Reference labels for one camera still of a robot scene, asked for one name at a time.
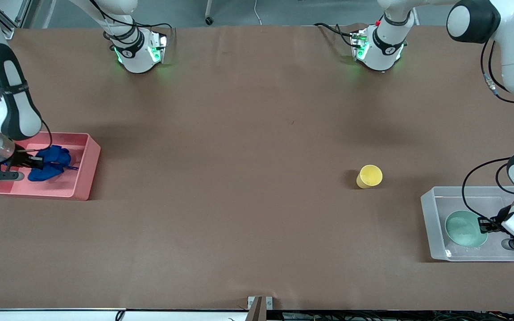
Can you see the blue glove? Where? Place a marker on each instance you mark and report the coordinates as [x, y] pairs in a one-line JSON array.
[[54, 158]]

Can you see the mint green bowl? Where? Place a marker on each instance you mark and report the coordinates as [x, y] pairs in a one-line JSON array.
[[462, 229]]

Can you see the yellow cup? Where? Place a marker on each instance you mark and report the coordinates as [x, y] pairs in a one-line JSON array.
[[370, 176]]

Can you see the clear plastic box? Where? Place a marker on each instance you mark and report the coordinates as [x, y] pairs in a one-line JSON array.
[[435, 209]]

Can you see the pink plastic bin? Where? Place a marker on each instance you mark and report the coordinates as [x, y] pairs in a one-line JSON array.
[[85, 178]]

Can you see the caster wheel leg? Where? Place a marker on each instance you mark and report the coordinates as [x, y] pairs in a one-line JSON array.
[[209, 19]]

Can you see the paper table cover sheet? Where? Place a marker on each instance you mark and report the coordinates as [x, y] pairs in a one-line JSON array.
[[257, 133]]

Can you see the aluminium frame profile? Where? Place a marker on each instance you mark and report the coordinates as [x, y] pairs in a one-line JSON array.
[[18, 18]]

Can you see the white table edge rail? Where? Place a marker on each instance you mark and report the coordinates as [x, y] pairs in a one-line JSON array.
[[60, 314]]

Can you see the metal table edge bracket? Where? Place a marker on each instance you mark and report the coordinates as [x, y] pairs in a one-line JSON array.
[[260, 307]]

